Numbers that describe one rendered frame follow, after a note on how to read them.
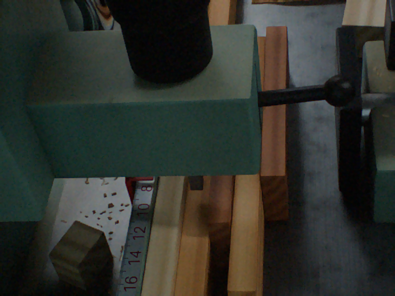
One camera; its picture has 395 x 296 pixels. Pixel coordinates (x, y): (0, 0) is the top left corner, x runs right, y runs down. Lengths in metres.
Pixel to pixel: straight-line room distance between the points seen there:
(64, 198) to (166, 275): 0.28
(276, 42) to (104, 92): 0.23
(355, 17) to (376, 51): 0.08
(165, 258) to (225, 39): 0.15
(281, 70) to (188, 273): 0.20
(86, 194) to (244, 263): 0.29
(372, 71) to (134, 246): 0.23
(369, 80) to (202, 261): 0.20
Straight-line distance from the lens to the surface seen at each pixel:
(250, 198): 0.54
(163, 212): 0.54
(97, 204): 0.75
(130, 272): 0.51
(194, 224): 0.54
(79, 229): 0.69
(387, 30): 0.61
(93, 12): 0.60
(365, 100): 0.58
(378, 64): 0.62
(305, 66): 0.71
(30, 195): 0.47
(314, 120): 0.66
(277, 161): 0.55
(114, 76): 0.46
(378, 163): 0.55
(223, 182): 0.54
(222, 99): 0.44
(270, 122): 0.58
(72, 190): 0.77
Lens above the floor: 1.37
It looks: 47 degrees down
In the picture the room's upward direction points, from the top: 11 degrees counter-clockwise
